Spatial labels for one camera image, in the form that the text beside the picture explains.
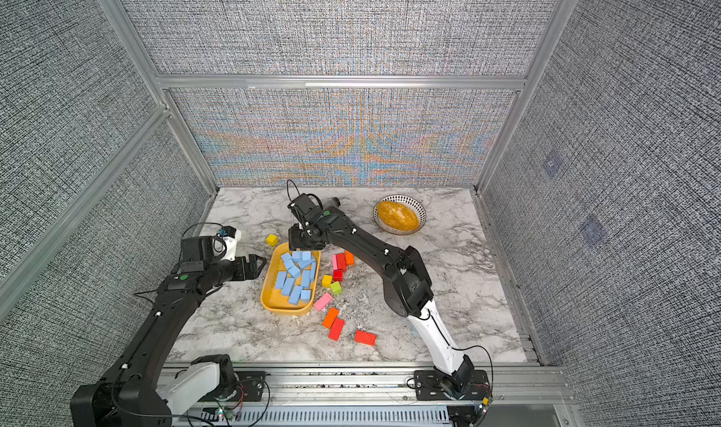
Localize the yellow plastic tray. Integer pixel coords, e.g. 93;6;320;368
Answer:
260;242;321;316

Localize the blue block low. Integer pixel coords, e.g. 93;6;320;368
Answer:
281;277;295;297

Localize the blue block tall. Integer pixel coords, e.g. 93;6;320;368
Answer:
288;285;304;306

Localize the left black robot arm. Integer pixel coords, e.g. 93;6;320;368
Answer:
71;254;268;426

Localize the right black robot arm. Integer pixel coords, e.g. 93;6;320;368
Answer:
288;193;474;400

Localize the lone yellow cube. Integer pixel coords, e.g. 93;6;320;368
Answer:
266;235;279;247

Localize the red block upper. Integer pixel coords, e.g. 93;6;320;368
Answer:
336;253;347;272

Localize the red block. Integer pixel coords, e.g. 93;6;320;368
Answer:
329;318;345;342
336;253;347;272
354;330;377;346

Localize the long orange block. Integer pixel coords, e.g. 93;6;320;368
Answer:
345;250;355;267

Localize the green cube middle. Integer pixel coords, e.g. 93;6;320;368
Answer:
330;282;342;296

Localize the pink block lower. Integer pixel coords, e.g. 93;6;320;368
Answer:
314;293;333;312

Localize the orange block lower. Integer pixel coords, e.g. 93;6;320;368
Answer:
322;307;339;329

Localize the red block lower left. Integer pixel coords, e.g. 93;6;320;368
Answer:
329;318;345;342

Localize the patterned bowl with yellow contents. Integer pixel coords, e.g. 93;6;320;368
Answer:
374;194;427;235

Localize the red block bottom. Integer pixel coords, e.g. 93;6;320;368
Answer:
354;330;377;346

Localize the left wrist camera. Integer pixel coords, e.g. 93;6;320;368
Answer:
178;225;241;273

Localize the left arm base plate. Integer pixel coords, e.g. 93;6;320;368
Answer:
200;371;268;403

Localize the aluminium front rail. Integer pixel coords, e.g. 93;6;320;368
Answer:
95;361;587;427

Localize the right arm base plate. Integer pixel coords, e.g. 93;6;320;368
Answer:
407;370;491;402

